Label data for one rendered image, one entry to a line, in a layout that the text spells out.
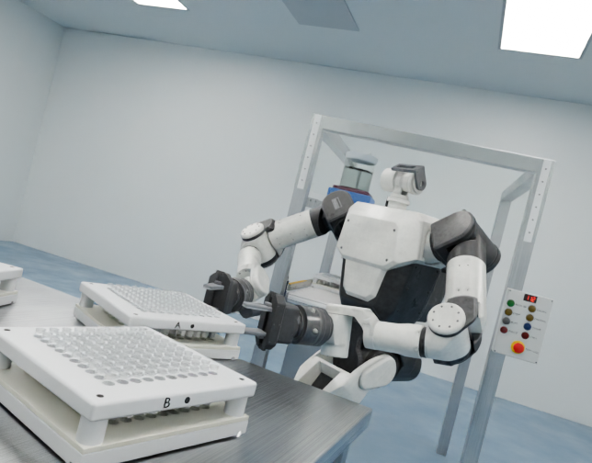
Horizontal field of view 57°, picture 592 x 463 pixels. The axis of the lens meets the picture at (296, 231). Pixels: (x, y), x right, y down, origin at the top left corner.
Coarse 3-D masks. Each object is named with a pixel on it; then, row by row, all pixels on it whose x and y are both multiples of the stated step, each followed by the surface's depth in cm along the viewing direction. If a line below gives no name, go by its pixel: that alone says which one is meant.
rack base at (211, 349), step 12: (84, 312) 105; (96, 312) 105; (96, 324) 100; (108, 324) 99; (168, 336) 101; (216, 336) 110; (192, 348) 99; (204, 348) 101; (216, 348) 103; (228, 348) 105
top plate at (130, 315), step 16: (80, 288) 108; (96, 288) 105; (112, 304) 96; (128, 304) 98; (128, 320) 91; (144, 320) 92; (160, 320) 94; (176, 320) 96; (192, 320) 99; (208, 320) 102; (224, 320) 106
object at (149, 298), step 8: (128, 288) 109; (136, 288) 110; (144, 288) 112; (136, 296) 103; (144, 296) 104; (152, 296) 106; (160, 296) 109; (168, 296) 111; (176, 296) 113; (144, 304) 100; (152, 304) 99; (160, 304) 100; (168, 304) 103; (176, 304) 104; (184, 304) 106; (192, 304) 108; (192, 336) 105
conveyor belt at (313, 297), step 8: (304, 288) 276; (312, 288) 284; (288, 296) 249; (296, 296) 248; (304, 296) 248; (312, 296) 254; (320, 296) 262; (328, 296) 270; (336, 296) 279; (296, 304) 250; (304, 304) 247; (312, 304) 246; (320, 304) 245
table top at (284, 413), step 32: (32, 288) 122; (0, 320) 94; (32, 320) 99; (64, 320) 104; (256, 384) 94; (288, 384) 99; (0, 416) 60; (256, 416) 80; (288, 416) 83; (320, 416) 86; (352, 416) 90; (0, 448) 54; (32, 448) 55; (192, 448) 64; (224, 448) 66; (256, 448) 69; (288, 448) 71; (320, 448) 74
